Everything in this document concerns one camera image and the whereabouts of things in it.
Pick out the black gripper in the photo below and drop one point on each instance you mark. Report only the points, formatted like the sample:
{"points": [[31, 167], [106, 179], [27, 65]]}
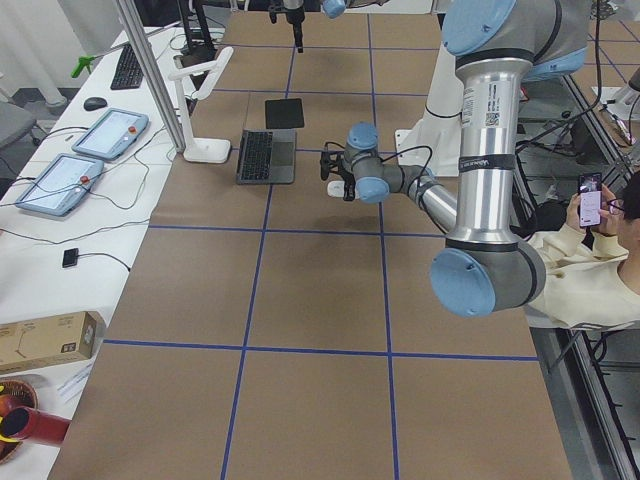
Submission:
{"points": [[349, 181], [296, 19]]}

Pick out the white wireless mouse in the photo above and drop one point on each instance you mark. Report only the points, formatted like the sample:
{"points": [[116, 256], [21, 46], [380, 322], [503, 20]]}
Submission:
{"points": [[335, 189]]}

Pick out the grey laptop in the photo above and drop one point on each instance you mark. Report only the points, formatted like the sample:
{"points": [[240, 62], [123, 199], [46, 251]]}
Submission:
{"points": [[266, 157]]}

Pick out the black mouse pad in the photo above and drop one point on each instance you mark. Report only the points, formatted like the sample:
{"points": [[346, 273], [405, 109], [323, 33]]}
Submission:
{"points": [[284, 113]]}

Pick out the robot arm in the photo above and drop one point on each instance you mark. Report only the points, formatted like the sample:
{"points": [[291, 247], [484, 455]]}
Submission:
{"points": [[331, 8], [484, 267]]}

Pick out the white desk lamp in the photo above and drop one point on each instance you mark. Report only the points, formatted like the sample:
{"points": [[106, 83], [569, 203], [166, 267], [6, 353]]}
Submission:
{"points": [[207, 149]]}

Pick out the black computer mouse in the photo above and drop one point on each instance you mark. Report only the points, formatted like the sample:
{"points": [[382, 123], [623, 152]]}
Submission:
{"points": [[94, 103]]}

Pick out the black keyboard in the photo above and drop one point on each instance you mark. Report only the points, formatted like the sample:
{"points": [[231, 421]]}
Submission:
{"points": [[128, 73]]}

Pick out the far teach pendant tablet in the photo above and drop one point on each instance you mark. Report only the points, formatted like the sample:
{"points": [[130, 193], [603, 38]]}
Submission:
{"points": [[112, 134]]}

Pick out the teach pendant tablet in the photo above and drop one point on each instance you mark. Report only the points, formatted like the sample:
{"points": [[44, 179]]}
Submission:
{"points": [[112, 134], [61, 186]]}

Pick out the smartphone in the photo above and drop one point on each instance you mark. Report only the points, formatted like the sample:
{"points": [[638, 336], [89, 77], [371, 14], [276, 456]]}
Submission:
{"points": [[590, 191]]}

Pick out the person in cream sweater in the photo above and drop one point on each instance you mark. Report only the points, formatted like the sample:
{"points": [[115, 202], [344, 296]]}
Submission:
{"points": [[592, 274]]}

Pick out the near teach pendant tablet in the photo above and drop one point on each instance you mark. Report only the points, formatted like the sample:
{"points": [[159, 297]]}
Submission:
{"points": [[61, 186]]}

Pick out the small black device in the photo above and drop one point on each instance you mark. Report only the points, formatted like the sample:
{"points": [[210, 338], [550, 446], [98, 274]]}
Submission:
{"points": [[70, 257]]}

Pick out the cardboard box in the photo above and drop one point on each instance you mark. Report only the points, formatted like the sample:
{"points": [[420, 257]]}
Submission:
{"points": [[49, 341]]}

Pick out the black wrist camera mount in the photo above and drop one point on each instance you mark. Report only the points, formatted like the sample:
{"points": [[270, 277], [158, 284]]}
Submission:
{"points": [[329, 163]]}

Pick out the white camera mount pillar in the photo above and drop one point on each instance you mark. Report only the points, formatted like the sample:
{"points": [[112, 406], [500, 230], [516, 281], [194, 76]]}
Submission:
{"points": [[435, 139]]}

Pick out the aluminium frame post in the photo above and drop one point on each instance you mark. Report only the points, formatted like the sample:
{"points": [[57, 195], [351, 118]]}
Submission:
{"points": [[136, 34]]}

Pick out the green handled tool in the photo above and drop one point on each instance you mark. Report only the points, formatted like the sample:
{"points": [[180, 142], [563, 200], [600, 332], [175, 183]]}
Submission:
{"points": [[83, 63]]}

